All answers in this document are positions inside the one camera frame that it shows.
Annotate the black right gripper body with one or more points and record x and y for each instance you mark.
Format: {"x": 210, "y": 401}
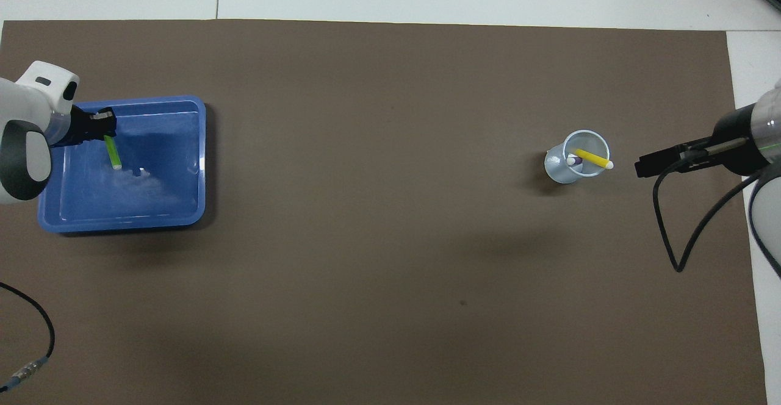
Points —
{"x": 735, "y": 143}

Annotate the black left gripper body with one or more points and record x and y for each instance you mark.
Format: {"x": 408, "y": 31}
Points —
{"x": 79, "y": 127}

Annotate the green marker pen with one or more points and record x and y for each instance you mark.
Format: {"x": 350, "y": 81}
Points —
{"x": 113, "y": 154}

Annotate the yellow marker pen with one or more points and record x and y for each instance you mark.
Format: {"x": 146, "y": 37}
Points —
{"x": 592, "y": 158}

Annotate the purple marker pen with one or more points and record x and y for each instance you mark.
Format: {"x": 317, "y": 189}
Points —
{"x": 573, "y": 160}

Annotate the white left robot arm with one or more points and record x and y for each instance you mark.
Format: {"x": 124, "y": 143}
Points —
{"x": 24, "y": 124}

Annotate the blue plastic tray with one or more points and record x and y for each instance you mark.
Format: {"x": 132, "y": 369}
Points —
{"x": 158, "y": 204}

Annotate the translucent plastic cup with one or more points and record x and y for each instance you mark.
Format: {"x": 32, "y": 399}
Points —
{"x": 556, "y": 173}

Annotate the brown table mat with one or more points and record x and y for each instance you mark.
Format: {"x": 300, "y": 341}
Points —
{"x": 390, "y": 271}

